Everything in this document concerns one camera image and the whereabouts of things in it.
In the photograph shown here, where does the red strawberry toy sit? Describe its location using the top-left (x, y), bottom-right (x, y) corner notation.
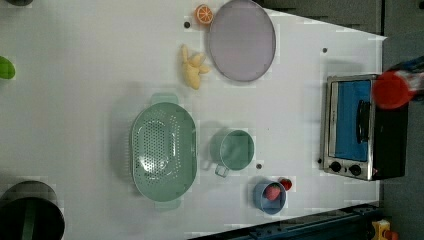
top-left (279, 178), bottom-right (292, 191)

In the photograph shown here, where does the green colander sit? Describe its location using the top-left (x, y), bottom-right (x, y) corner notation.
top-left (130, 93), bottom-right (197, 211)

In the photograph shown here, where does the green mug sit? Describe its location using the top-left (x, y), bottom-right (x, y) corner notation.
top-left (210, 129), bottom-right (255, 178)

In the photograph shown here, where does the orange slice toy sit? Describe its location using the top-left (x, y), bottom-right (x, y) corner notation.
top-left (194, 4), bottom-right (214, 25)

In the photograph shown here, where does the strawberry toy in bowl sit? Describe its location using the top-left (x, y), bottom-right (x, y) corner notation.
top-left (265, 184), bottom-right (281, 201)

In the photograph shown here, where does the blue bowl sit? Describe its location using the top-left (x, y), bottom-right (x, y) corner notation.
top-left (253, 180), bottom-right (286, 215)

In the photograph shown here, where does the grey round plate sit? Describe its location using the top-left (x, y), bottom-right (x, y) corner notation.
top-left (208, 0), bottom-right (276, 82)

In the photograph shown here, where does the yellow orange toy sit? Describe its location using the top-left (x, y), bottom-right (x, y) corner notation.
top-left (372, 220), bottom-right (399, 240)

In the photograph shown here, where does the red ketchup bottle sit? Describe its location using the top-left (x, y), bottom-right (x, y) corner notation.
top-left (372, 57), bottom-right (424, 110)

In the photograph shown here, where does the green marker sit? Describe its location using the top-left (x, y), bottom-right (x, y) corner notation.
top-left (0, 56), bottom-right (16, 79)

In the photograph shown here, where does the silver toaster oven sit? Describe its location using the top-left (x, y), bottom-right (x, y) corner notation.
top-left (319, 74), bottom-right (408, 181)

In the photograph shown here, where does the black round bin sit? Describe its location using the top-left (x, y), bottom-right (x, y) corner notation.
top-left (0, 180), bottom-right (65, 240)

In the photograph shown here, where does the yellow peeled banana toy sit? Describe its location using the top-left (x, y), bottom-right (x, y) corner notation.
top-left (181, 45), bottom-right (210, 90)

